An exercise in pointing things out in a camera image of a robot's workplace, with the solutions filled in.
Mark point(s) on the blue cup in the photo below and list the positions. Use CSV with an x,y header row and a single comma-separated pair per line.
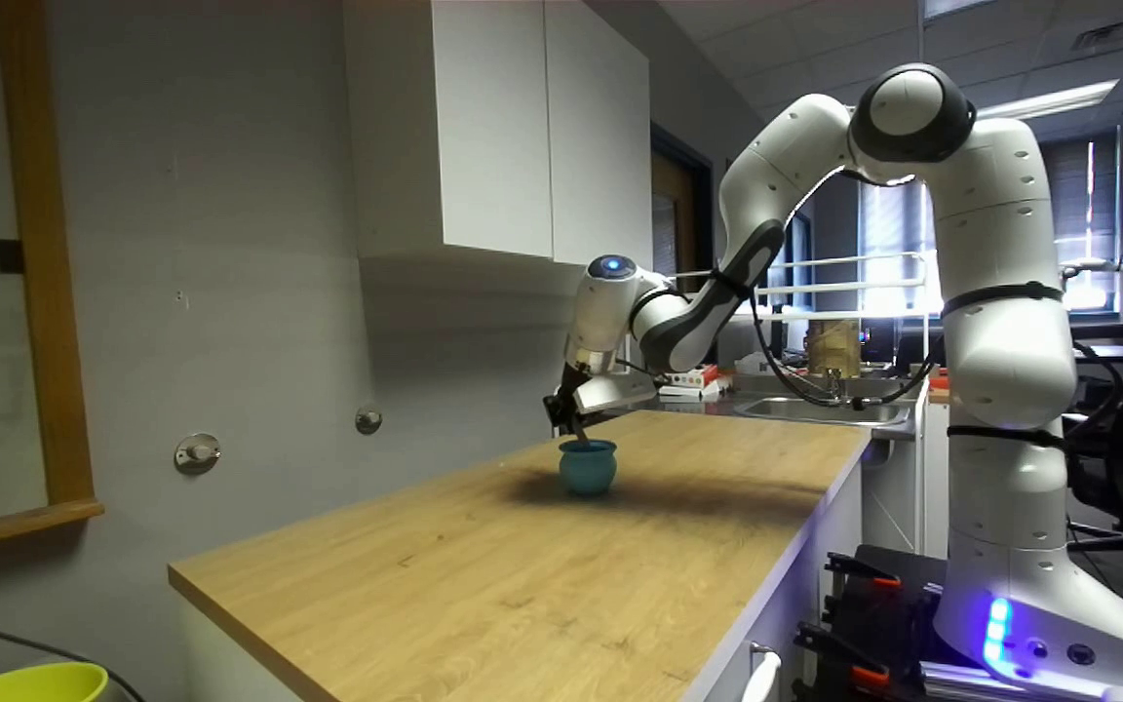
x,y
586,467

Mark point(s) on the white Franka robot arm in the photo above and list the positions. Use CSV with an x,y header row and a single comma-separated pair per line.
x,y
976,326

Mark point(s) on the small metal wall knob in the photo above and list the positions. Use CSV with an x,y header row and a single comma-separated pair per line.
x,y
367,421

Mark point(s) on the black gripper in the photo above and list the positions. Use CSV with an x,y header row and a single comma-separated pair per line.
x,y
580,392

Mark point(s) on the round metal wall fixture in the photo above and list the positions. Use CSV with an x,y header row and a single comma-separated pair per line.
x,y
196,454

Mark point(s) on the wooden window frame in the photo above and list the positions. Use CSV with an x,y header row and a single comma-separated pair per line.
x,y
40,287

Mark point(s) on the white wall cabinet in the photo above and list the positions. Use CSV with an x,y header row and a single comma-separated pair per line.
x,y
508,131

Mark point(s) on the white metal railing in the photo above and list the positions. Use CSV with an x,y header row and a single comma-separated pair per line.
x,y
836,294

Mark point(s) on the brown object on counter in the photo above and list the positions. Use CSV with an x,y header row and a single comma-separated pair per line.
x,y
836,352

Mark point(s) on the black latch on frame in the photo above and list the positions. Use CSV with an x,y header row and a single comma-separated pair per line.
x,y
11,253

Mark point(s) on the red white packet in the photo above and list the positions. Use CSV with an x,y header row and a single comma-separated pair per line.
x,y
703,379

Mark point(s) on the yellow bowl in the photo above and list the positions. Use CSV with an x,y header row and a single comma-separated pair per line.
x,y
29,685

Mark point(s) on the black orange clamp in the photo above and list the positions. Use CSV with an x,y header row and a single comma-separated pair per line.
x,y
847,663
864,587

